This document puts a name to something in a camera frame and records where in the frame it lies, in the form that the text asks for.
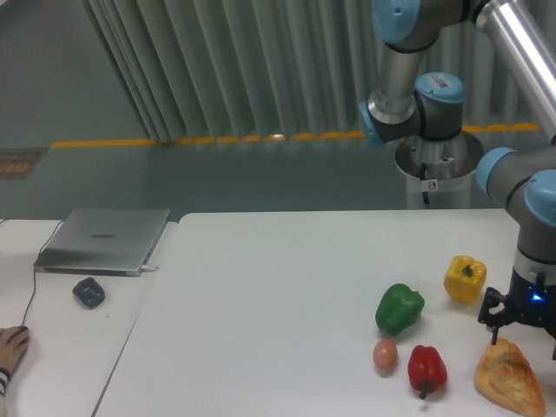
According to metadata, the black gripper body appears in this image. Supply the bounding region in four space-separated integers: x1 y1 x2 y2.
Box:
504 269 555 334

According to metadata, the yellow bell pepper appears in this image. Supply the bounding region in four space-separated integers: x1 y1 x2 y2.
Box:
444 255 487 304

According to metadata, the person's hand on mouse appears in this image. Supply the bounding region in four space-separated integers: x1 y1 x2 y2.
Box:
0 326 30 376

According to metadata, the silver closed laptop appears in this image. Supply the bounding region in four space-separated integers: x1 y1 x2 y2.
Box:
34 208 170 276

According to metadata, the red bell pepper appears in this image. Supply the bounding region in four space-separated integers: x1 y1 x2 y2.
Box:
407 345 447 400

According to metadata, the small black plastic tray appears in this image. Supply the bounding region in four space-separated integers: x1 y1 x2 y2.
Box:
72 277 106 309

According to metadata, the striped sleeve forearm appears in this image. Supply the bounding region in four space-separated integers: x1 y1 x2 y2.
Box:
0 367 10 417

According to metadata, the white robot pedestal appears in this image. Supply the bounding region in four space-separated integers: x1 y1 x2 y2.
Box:
395 131 484 209

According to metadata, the black pedestal cable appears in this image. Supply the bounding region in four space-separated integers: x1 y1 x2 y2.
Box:
419 162 431 207

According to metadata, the triangular golden bread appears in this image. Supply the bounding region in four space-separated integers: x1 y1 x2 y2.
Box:
473 338 546 416

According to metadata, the thin black mouse cable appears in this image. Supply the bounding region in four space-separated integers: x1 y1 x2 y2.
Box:
20 219 66 328

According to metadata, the green bell pepper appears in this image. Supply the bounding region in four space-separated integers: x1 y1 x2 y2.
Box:
375 283 425 336

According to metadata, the white pleated curtain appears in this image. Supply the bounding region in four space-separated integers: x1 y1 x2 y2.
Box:
82 0 556 142

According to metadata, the brown egg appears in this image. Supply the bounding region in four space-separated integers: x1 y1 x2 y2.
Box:
373 339 398 372

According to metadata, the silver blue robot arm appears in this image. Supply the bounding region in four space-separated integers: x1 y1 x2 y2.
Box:
360 1 555 334

